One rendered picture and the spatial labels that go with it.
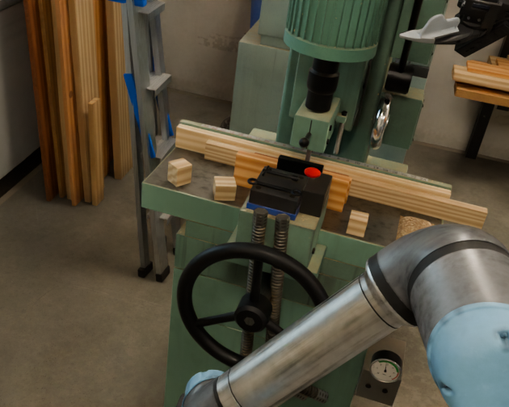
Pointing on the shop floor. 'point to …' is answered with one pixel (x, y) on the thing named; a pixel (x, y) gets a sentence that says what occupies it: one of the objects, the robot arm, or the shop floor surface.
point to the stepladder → (148, 120)
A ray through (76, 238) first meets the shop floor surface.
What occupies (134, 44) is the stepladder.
